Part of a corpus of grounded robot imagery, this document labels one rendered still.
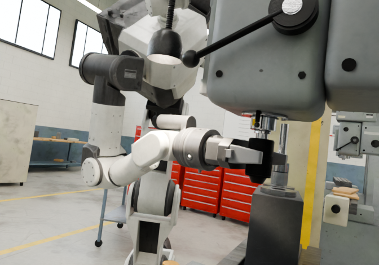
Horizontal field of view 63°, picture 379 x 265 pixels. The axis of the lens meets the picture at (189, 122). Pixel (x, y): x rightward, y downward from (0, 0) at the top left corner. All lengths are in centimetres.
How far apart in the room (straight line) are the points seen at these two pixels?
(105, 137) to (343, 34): 63
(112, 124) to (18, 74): 852
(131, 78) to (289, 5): 50
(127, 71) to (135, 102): 1104
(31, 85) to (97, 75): 871
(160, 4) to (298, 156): 167
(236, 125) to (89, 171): 926
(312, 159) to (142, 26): 164
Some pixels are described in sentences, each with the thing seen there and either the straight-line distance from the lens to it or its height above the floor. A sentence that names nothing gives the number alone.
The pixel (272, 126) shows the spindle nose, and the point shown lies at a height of 129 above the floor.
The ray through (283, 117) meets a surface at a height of 130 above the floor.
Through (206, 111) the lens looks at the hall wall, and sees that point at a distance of 1043.
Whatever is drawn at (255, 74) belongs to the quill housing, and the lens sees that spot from 50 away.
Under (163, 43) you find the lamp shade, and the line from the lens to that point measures 61.
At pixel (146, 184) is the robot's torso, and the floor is 107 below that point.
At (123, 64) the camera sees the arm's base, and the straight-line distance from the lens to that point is 84.
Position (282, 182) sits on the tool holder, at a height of 116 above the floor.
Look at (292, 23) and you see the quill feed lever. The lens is 48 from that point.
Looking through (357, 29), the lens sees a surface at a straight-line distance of 49.
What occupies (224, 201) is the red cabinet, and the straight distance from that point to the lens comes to 542.
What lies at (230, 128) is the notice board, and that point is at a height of 186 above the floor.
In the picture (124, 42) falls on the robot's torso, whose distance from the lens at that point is 95.
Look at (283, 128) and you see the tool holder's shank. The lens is 93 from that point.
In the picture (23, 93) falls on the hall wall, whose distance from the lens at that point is 942.
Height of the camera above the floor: 124
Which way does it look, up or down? 4 degrees up
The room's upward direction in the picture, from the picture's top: 7 degrees clockwise
